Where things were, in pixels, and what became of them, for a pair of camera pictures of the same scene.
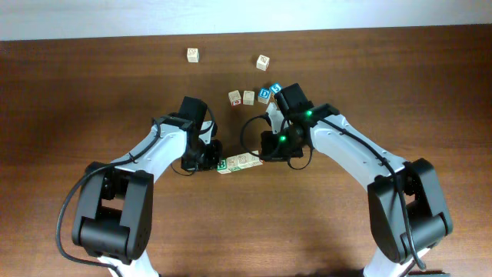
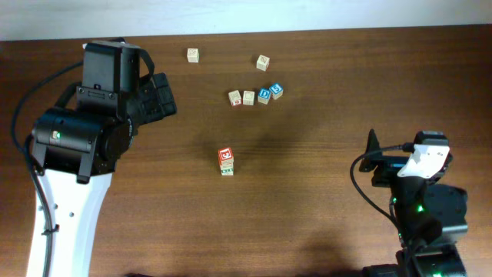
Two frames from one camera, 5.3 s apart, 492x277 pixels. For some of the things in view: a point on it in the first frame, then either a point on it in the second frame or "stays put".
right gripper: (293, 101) -> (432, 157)
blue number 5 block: (276, 88) stays put
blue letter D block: (264, 95) stays put
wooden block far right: (263, 62) stays put
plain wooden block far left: (193, 55) stays put
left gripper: (217, 151) -> (159, 93)
